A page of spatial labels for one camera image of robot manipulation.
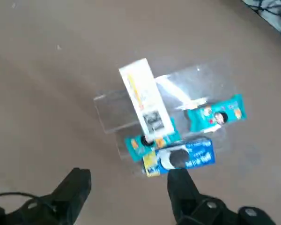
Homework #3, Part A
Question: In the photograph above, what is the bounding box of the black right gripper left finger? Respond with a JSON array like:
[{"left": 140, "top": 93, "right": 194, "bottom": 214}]
[{"left": 0, "top": 167, "right": 92, "bottom": 225}]

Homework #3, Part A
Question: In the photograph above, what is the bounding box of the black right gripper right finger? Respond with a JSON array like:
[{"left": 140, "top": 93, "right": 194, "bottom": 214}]
[{"left": 167, "top": 167, "right": 278, "bottom": 225}]

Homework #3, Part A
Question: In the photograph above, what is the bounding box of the blue Oreo cookie packet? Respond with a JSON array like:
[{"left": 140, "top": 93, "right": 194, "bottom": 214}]
[{"left": 142, "top": 137, "right": 216, "bottom": 178}]

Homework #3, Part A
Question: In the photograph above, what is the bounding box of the teal snack packet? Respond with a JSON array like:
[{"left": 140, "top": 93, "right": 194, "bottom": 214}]
[
  {"left": 124, "top": 117, "right": 181, "bottom": 163},
  {"left": 187, "top": 93, "right": 247, "bottom": 133}
]

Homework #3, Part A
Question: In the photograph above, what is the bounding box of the clear acrylic snack shelf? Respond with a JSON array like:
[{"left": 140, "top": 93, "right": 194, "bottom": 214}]
[{"left": 93, "top": 59, "right": 240, "bottom": 177}]

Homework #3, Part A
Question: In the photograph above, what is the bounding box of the white cookie box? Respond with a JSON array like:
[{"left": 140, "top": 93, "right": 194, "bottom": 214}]
[{"left": 118, "top": 58, "right": 175, "bottom": 142}]

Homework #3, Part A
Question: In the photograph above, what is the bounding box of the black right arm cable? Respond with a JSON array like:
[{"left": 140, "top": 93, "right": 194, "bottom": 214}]
[{"left": 0, "top": 191, "right": 39, "bottom": 200}]

